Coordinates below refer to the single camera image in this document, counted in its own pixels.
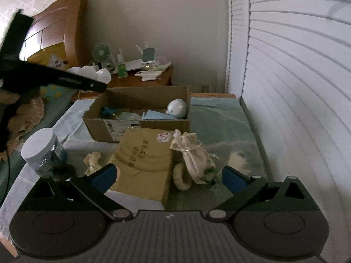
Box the cream drawstring pouch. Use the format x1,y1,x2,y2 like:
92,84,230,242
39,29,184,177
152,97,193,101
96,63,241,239
170,130,218,185

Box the stack of blue face masks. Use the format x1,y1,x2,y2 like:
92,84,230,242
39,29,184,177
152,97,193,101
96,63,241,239
141,110,178,120

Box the light blue plush ball toy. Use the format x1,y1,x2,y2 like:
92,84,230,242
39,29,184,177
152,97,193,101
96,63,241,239
166,99,187,119

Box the beige crumpled tissue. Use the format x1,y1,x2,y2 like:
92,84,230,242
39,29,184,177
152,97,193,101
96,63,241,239
83,151,102,175

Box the yellow blue package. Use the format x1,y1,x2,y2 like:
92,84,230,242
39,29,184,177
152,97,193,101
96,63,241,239
27,42,69,71

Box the tan paper tissue pack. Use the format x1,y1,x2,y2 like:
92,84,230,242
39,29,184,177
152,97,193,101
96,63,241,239
109,128,173,210

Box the clear jar white lid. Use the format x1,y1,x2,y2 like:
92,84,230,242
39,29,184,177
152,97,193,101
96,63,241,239
21,128,67,176

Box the cream fluffy scrunchie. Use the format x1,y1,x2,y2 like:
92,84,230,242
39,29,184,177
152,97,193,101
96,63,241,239
172,163,193,191

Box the grey teal blanket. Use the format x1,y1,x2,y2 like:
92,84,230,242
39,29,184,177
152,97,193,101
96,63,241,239
1,97,266,238

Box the wooden headboard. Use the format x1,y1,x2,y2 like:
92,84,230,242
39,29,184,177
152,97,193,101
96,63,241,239
20,0,89,68

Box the small green desk fan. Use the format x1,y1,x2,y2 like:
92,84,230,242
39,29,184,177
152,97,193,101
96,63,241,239
92,43,111,68

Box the green small bottle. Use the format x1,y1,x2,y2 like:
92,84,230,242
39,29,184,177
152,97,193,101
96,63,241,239
117,64,127,78

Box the open brown cardboard box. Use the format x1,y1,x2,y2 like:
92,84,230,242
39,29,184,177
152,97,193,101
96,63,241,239
83,86,190,143

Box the wooden nightstand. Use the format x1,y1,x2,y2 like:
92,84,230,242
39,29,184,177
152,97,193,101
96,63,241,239
70,66,173,102

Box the phone on white stand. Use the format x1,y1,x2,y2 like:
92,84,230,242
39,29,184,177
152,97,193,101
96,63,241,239
141,48,155,70

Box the white router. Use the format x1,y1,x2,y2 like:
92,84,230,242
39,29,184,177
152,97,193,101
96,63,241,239
118,59,172,72

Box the white louvered shutter door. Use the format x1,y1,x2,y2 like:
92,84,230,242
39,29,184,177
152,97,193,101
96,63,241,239
224,0,351,211

